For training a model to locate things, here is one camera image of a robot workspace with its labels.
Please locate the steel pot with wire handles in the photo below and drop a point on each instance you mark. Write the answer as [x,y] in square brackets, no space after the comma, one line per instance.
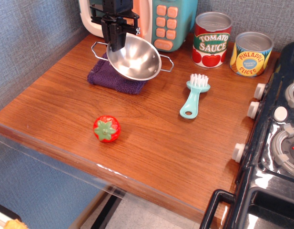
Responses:
[138,60]

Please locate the white stove knob middle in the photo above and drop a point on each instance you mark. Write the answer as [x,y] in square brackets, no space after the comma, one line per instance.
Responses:
[252,110]

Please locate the grey stove burner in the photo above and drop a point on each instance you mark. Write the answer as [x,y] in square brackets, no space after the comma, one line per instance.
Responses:
[289,95]
[282,148]

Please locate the purple towel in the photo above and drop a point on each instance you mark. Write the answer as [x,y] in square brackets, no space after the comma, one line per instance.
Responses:
[103,74]

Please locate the teal dish brush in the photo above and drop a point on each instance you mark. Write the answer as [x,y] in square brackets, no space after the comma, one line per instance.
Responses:
[197,84]

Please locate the white stove knob bottom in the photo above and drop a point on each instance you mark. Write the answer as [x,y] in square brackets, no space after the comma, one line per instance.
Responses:
[238,152]

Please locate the tomato sauce can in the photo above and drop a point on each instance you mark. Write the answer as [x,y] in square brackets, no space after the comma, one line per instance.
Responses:
[211,37]

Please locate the pineapple slices can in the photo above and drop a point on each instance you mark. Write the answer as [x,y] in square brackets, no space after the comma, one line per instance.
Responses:
[251,53]

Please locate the white round stove button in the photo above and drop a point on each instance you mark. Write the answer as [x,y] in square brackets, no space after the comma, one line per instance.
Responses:
[280,114]

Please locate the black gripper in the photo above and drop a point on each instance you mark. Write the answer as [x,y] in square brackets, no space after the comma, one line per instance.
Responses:
[116,19]

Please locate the grey stove burner front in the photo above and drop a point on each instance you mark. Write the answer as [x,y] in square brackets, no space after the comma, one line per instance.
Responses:
[282,148]

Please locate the yellow object bottom left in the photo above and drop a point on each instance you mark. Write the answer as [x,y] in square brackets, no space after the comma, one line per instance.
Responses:
[15,224]

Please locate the white stove knob top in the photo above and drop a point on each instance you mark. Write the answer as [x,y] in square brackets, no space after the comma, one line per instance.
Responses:
[259,91]

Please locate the grey stove burner rear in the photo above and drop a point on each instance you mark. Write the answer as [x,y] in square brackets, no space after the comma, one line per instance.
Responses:
[289,95]

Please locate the black toy stove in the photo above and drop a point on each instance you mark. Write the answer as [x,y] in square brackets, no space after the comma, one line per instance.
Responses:
[264,190]

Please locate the toy microwave teal and pink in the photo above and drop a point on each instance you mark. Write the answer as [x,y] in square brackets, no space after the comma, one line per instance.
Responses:
[163,23]

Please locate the white stove knob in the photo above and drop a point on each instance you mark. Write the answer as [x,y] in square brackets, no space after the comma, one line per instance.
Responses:
[238,152]
[252,110]
[259,91]

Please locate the red toy tomato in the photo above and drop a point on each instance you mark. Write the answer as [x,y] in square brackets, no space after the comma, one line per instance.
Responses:
[107,128]

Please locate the black oven door handle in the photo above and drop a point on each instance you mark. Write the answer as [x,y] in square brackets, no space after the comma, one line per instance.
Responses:
[218,196]

